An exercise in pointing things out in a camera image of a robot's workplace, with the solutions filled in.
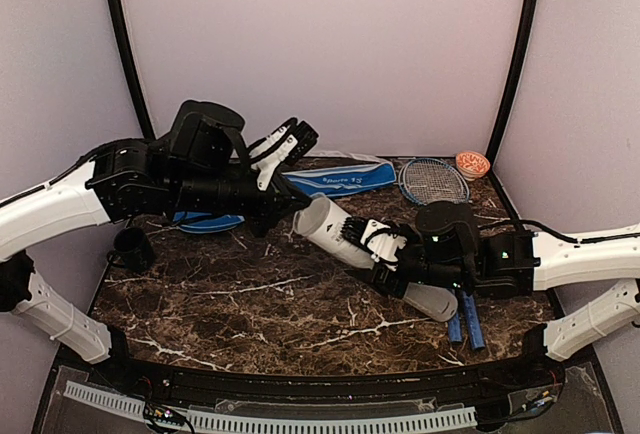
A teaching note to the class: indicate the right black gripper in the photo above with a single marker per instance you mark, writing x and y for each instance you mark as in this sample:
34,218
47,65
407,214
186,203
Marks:
379,280

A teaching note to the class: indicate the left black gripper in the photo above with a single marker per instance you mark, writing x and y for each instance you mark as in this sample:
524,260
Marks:
280,205

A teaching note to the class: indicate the white shuttlecock tube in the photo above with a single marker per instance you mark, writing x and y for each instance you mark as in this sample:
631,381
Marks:
328,238

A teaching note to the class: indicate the clear tube lid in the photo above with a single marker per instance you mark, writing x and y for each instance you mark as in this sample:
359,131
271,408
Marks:
309,219

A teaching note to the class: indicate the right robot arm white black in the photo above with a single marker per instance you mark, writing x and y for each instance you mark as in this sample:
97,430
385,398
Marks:
444,248

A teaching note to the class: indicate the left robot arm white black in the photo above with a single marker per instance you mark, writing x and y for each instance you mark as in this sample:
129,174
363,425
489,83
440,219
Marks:
202,165

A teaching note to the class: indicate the blue badminton racket left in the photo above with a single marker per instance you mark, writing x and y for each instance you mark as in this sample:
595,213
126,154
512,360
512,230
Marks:
438,304

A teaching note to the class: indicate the blue badminton racket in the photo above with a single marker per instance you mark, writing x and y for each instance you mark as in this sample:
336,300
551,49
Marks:
438,304
426,180

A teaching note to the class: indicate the blue badminton racket right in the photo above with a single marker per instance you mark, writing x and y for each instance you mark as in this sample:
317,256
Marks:
426,180

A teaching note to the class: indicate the blue racket bag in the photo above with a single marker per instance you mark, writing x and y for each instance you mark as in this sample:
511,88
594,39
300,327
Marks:
334,182

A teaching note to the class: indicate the orange patterned small bowl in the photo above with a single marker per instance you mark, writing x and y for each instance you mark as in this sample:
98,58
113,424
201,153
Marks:
472,165

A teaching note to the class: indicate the black cup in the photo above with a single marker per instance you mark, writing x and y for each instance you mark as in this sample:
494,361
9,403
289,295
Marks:
132,250

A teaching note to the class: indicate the small circuit board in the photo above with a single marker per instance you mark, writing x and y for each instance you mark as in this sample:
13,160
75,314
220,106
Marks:
156,413

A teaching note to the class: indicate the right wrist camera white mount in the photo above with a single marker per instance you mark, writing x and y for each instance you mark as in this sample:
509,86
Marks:
379,240

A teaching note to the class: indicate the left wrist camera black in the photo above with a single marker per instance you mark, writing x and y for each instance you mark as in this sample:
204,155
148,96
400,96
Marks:
286,144

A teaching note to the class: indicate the white slotted cable duct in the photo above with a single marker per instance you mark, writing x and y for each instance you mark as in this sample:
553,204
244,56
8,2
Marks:
238,417

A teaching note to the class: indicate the black front table rail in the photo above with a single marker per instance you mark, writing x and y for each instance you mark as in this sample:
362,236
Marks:
478,384

